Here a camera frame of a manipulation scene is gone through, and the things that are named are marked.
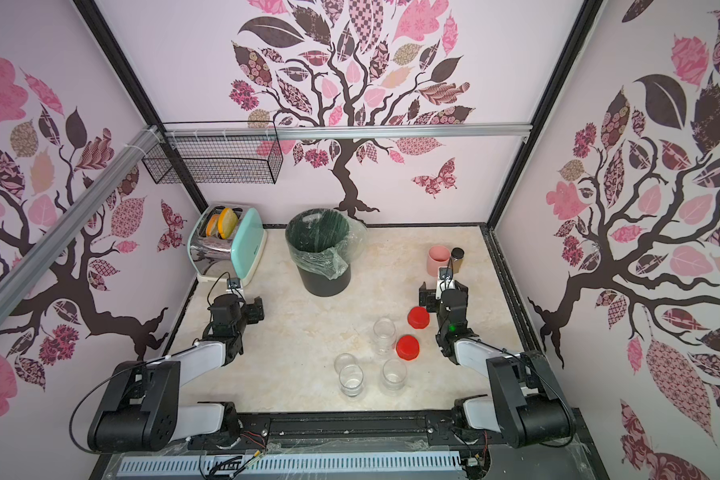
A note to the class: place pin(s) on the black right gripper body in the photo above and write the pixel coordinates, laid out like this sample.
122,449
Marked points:
442,294

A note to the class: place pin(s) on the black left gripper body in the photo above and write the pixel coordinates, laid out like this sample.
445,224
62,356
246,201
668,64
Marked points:
240,325

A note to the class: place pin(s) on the red jar lid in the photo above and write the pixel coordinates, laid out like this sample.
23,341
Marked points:
419,318
407,348

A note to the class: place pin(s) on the oatmeal jar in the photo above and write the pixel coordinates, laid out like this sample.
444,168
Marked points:
394,375
384,336

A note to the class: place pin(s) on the black trash bin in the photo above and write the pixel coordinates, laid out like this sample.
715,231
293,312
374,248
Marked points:
319,286

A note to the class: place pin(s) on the clear jar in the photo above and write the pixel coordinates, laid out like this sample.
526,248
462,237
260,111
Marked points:
351,380

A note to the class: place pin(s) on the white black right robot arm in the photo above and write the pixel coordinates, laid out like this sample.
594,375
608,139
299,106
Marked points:
525,403

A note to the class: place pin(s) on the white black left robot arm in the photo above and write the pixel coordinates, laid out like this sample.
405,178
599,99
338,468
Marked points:
140,409

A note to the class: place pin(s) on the pink plastic cup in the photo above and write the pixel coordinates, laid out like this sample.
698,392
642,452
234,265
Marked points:
438,256

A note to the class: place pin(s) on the brown spice jar black lid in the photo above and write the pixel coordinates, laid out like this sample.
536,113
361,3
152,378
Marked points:
456,259

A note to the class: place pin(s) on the mint green toaster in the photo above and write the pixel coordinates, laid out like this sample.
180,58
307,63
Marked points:
239,255

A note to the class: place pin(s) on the yellow toast slice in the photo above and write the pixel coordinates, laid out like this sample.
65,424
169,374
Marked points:
226,223

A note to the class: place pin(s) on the clear plastic bin liner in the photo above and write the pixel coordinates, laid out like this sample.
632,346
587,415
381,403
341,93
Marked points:
325,241

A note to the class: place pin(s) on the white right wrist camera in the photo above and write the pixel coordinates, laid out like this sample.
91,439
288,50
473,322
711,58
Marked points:
444,281

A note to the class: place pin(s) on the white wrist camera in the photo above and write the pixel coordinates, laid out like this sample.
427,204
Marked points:
233,286
444,281

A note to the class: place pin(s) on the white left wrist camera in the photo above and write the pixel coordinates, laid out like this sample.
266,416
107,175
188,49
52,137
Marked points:
233,286

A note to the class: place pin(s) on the white slotted cable duct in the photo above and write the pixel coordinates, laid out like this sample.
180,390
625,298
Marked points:
199,466

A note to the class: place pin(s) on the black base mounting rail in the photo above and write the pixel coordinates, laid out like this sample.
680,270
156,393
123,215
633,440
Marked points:
484,455

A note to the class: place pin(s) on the black wire basket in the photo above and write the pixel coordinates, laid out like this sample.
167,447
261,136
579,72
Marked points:
234,152

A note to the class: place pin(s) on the back aluminium rail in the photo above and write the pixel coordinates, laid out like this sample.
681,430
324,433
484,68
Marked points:
354,132

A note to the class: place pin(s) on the aluminium rail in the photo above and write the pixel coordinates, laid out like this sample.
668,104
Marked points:
354,132
40,257

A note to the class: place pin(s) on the left aluminium rail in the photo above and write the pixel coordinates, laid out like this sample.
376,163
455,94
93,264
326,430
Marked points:
40,257

